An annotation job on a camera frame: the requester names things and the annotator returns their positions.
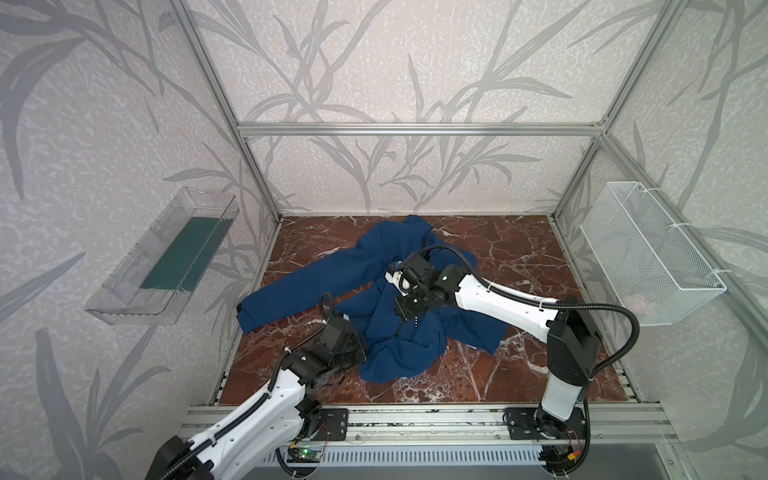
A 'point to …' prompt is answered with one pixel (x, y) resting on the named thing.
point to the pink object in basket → (635, 303)
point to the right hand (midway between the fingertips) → (396, 301)
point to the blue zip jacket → (353, 284)
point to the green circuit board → (304, 454)
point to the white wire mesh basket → (654, 270)
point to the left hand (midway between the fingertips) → (375, 340)
